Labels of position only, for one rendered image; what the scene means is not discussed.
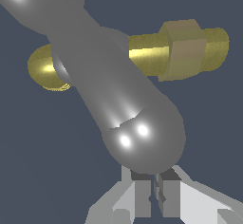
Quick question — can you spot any brass bolt with nut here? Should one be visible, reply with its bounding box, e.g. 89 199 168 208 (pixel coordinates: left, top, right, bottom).
27 28 230 92

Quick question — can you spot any tan hexagonal faucet handle collar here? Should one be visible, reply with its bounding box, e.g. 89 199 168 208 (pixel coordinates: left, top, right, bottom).
157 18 209 83

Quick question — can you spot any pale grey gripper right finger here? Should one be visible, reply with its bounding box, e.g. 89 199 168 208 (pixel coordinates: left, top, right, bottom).
154 165 243 224

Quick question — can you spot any grey metal faucet spout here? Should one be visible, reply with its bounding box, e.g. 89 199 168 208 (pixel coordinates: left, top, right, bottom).
0 0 187 176

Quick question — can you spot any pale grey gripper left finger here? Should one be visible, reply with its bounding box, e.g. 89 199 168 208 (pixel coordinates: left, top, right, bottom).
84 164 153 224

